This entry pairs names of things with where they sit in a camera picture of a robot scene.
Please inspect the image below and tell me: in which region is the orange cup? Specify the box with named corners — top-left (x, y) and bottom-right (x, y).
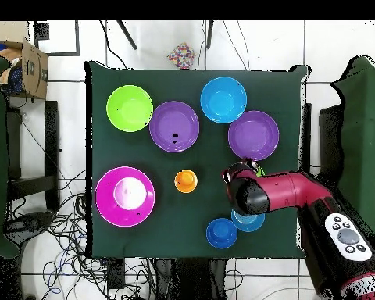
top-left (174, 169), bottom-right (199, 195)

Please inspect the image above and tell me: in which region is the purple bowl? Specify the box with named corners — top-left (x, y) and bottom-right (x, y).
top-left (148, 100), bottom-right (201, 154)
top-left (227, 110), bottom-right (280, 163)

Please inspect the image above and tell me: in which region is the dark green table cloth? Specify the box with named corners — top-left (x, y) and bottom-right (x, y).
top-left (84, 60), bottom-right (310, 260)

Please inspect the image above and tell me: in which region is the large pink bowl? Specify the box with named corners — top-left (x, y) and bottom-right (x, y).
top-left (95, 165), bottom-right (157, 228)

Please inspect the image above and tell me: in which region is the large blue bowl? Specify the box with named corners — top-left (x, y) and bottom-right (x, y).
top-left (199, 76), bottom-right (248, 125)

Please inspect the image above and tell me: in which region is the small dark blue bowl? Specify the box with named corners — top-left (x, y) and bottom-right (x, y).
top-left (205, 217), bottom-right (239, 251)

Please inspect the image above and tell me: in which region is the large green bowl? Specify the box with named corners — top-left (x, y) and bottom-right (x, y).
top-left (105, 84), bottom-right (155, 134)

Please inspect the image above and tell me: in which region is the small light blue bowl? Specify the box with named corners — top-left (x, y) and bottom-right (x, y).
top-left (230, 209), bottom-right (266, 234)

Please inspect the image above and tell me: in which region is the multicoloured bundle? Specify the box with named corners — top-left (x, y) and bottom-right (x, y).
top-left (166, 41), bottom-right (196, 70)

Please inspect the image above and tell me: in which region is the cardboard box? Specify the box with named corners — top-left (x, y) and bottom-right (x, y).
top-left (0, 38), bottom-right (50, 101)

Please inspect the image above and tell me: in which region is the black bench frame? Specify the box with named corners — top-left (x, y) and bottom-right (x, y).
top-left (5, 99), bottom-right (63, 213)

